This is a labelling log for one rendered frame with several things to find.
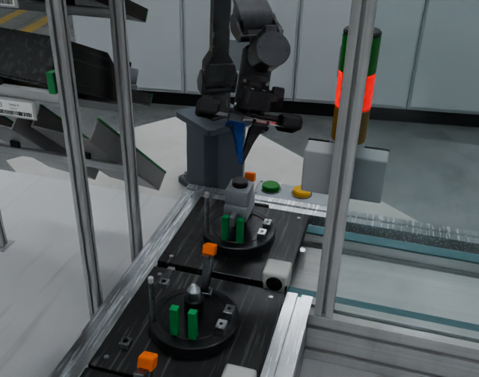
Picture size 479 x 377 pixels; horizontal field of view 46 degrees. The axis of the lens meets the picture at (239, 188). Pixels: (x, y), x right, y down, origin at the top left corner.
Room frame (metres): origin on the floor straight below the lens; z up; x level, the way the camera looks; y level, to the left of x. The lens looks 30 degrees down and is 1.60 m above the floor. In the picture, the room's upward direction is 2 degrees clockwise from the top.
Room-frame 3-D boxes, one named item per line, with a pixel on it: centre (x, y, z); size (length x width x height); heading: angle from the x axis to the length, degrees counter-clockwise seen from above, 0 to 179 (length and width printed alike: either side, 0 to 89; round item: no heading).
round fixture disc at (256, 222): (0.91, 0.00, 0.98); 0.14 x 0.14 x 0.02
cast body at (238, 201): (0.90, 0.00, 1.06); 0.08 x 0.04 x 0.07; 165
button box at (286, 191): (1.09, -0.14, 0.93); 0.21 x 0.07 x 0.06; 75
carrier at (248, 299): (0.66, 0.06, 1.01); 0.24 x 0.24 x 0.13; 75
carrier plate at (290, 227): (0.91, 0.00, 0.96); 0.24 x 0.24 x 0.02; 75
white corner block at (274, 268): (0.79, -0.07, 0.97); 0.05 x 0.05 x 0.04; 75
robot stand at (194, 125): (1.30, 0.06, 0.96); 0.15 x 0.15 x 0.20; 38
